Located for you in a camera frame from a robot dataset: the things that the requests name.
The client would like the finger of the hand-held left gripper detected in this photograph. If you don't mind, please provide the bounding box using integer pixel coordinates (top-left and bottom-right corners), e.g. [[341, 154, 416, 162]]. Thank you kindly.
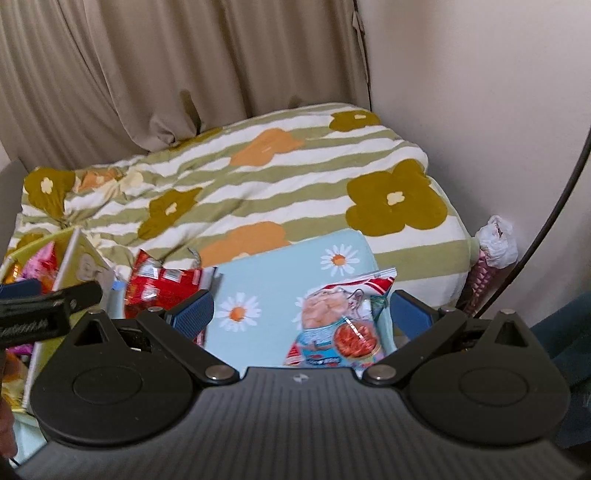
[[44, 281, 103, 319], [0, 278, 41, 298]]

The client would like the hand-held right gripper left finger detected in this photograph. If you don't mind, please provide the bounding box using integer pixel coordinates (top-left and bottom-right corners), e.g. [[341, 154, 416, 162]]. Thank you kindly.
[[62, 287, 241, 384]]

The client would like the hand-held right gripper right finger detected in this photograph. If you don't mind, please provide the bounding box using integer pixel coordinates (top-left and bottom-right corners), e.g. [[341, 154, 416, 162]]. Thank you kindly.
[[362, 290, 541, 386]]

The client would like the yellow-green cardboard box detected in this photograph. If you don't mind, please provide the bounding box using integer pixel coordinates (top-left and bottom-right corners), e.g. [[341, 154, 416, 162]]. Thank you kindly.
[[0, 227, 116, 414]]

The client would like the pink striped snack packet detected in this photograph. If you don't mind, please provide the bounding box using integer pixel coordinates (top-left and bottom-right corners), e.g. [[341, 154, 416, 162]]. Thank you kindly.
[[25, 244, 61, 294]]

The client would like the blue kimchi snack packet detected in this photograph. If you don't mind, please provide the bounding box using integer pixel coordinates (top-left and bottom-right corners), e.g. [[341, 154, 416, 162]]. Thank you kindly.
[[284, 267, 398, 368]]

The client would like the person's left hand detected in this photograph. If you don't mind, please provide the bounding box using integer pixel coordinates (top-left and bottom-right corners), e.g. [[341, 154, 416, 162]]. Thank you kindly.
[[0, 399, 19, 462]]

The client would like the red snack packet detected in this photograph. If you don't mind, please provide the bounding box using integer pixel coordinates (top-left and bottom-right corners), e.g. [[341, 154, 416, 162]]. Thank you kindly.
[[124, 249, 218, 347]]

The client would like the pink knitted item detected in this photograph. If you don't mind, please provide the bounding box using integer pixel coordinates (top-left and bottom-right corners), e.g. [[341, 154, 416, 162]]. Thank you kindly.
[[466, 249, 502, 317]]

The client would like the grey bed headboard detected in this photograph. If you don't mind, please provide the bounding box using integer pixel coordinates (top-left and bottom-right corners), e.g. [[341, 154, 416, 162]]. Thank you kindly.
[[0, 159, 24, 259]]

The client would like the light blue daisy bedsheet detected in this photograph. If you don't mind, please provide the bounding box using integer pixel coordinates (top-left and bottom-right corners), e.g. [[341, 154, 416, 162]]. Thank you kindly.
[[9, 229, 398, 467]]

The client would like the white plastic bag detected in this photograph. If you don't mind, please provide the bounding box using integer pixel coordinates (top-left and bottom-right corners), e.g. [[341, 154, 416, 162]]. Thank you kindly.
[[475, 215, 519, 269]]

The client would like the green striped floral quilt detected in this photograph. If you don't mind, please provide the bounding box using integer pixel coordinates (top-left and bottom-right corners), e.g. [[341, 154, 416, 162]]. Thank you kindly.
[[11, 102, 481, 305]]

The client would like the dark blue cloth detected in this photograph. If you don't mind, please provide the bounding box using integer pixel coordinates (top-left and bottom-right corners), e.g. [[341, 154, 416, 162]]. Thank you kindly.
[[531, 291, 591, 444]]

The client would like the beige curtain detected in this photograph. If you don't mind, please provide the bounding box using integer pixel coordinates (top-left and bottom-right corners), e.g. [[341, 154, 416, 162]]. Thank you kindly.
[[0, 0, 372, 160]]

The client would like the black cable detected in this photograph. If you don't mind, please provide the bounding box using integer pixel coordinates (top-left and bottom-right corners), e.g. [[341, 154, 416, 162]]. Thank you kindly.
[[475, 131, 591, 319]]

